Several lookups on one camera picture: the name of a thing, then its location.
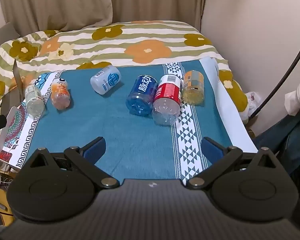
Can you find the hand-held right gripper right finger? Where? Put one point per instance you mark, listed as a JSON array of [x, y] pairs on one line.
[[211, 151]]

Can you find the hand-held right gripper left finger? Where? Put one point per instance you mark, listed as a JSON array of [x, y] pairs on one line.
[[95, 150]]

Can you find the teal patterned mat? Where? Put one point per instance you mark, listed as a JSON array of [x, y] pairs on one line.
[[130, 135]]

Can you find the white plastic bag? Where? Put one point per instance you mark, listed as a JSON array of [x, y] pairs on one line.
[[251, 102]]

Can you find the orange label plastic bottle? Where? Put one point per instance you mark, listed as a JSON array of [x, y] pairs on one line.
[[60, 96]]

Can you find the yellow label plastic bottle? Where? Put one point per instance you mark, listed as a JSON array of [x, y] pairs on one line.
[[194, 87]]

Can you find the red label plastic bottle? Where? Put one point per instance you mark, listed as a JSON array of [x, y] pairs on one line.
[[166, 102]]

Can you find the white blue label bottle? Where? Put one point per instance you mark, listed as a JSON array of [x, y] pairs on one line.
[[105, 80]]

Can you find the blue plastic bottle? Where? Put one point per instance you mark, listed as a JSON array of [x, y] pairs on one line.
[[142, 96]]

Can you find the blue jeans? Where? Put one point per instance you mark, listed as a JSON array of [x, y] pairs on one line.
[[285, 140]]

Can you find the clear plastic bottle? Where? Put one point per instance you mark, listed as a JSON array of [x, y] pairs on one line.
[[35, 102]]

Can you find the mandala patterned panel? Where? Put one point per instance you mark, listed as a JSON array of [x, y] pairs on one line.
[[11, 130]]

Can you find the white cloth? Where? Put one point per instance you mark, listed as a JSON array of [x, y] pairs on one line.
[[297, 96]]

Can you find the grey metal panel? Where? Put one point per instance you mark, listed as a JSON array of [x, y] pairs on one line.
[[18, 80]]

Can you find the floral striped blanket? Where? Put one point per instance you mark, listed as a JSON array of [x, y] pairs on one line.
[[147, 50]]

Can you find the grey upholstered headboard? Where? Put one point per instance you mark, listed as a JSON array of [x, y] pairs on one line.
[[0, 36]]

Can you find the beige curtain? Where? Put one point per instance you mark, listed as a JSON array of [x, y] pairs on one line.
[[65, 2]]

